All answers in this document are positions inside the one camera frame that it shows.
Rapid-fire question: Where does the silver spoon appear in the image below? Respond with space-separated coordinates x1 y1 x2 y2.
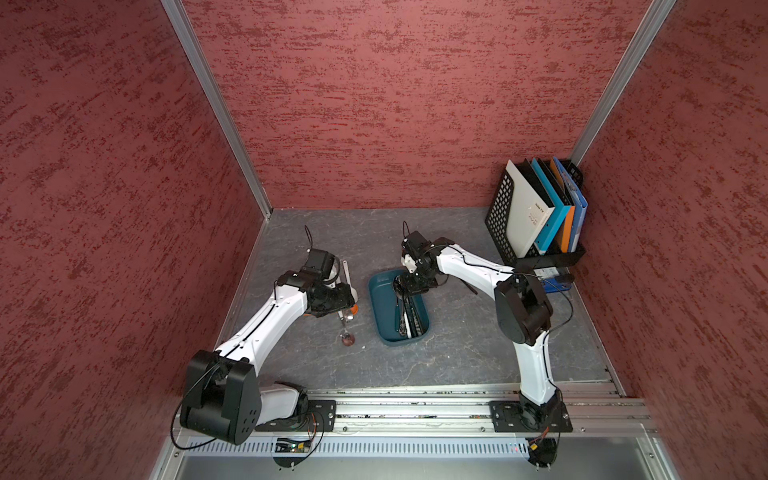
392 279 405 338

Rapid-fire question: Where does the teal plastic storage box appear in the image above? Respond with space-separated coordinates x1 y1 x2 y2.
368 268 430 347

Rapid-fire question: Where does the white handled spoon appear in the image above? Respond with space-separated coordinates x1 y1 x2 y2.
400 312 412 339

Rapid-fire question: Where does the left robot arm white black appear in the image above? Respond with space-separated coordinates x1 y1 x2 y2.
178 271 358 445

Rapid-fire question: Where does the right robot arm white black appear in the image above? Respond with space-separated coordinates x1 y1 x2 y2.
393 232 560 416

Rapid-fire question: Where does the white plastic spoon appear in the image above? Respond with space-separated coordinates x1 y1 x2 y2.
342 259 358 303

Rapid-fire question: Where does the copper bowl spoon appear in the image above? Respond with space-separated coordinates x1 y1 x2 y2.
340 315 355 347

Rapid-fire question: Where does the black mesh file rack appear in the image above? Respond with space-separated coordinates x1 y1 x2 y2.
485 157 588 270

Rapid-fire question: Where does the white folder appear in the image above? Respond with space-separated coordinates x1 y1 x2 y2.
505 161 551 258

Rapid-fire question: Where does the teal folder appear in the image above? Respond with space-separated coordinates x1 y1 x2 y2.
531 159 572 255

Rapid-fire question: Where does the orange folder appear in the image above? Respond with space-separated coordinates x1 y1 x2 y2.
549 157 575 253

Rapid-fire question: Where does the blue folder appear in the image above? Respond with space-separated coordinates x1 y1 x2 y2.
550 157 588 253

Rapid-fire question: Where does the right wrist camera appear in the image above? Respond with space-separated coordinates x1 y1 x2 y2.
401 231 432 273

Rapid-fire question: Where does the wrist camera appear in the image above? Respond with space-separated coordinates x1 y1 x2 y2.
301 248 341 284
401 231 432 273

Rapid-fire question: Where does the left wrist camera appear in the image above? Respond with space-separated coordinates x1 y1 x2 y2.
301 248 341 284

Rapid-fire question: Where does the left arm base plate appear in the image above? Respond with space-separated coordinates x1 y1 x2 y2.
254 399 337 434

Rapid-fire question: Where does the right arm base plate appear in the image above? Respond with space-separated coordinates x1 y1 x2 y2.
489 399 573 435

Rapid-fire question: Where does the perforated cable tray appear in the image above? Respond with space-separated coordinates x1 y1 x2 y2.
187 436 529 460

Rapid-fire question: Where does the aluminium front rail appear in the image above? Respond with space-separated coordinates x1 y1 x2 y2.
170 392 658 436

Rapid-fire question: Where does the left corner aluminium post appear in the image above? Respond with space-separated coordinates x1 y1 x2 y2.
161 0 273 220

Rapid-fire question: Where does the corner aluminium post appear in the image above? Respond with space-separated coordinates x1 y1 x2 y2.
570 0 676 165
161 0 273 220

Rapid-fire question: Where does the right corner aluminium post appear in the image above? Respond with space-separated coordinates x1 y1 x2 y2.
570 0 676 165

